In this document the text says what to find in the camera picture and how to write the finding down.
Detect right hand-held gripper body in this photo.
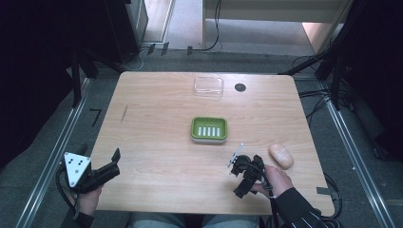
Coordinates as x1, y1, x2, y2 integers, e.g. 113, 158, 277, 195
226, 142, 271, 188

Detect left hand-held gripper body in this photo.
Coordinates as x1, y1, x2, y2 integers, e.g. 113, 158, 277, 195
57, 151, 122, 195

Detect beige soap bar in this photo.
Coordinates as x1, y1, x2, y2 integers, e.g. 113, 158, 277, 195
268, 143, 295, 170

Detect person's right hand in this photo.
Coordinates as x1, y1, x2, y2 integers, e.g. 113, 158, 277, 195
251, 164, 295, 199

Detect person's left hand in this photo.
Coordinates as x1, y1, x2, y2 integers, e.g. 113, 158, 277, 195
74, 185, 105, 218

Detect black tape floor mark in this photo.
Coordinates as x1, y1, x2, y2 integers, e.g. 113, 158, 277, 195
88, 107, 104, 128

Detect green soap dish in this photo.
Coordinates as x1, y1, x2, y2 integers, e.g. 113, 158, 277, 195
190, 116, 229, 144

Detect black metal stand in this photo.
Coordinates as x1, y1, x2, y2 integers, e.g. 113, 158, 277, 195
278, 31, 353, 111
69, 51, 99, 108

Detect clear plastic lid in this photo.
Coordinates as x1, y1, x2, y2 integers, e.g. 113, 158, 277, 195
193, 76, 224, 98

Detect black cabinet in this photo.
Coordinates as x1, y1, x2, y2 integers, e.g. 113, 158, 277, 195
104, 0, 150, 64

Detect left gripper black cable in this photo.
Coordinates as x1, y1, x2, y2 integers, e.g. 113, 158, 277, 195
55, 164, 79, 219

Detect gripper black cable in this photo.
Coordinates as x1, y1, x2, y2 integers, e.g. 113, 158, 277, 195
55, 164, 79, 219
319, 172, 344, 220

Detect aluminium floor rail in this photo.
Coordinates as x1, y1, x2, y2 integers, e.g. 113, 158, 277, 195
317, 81, 397, 228
14, 77, 93, 228

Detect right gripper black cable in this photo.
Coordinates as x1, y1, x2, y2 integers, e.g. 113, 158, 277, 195
319, 172, 344, 220

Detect black floor cables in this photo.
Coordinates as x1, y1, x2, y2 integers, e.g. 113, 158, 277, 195
291, 55, 353, 127

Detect black hanging cable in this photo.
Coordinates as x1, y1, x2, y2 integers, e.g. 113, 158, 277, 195
189, 0, 223, 53

